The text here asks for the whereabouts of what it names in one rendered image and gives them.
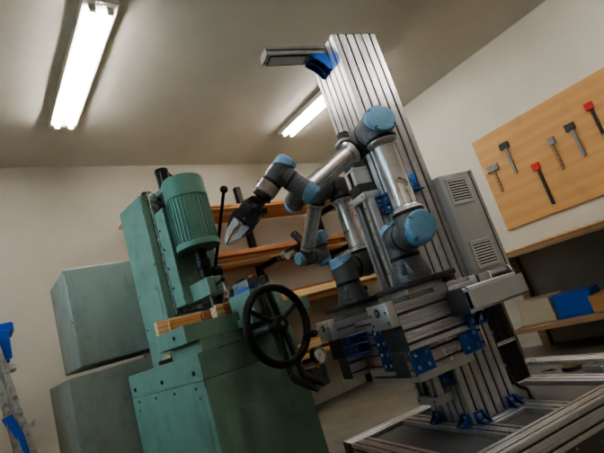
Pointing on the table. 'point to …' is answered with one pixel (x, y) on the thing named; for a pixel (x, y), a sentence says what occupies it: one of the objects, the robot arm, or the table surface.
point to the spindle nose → (202, 262)
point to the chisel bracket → (207, 288)
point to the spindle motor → (190, 213)
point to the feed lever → (219, 234)
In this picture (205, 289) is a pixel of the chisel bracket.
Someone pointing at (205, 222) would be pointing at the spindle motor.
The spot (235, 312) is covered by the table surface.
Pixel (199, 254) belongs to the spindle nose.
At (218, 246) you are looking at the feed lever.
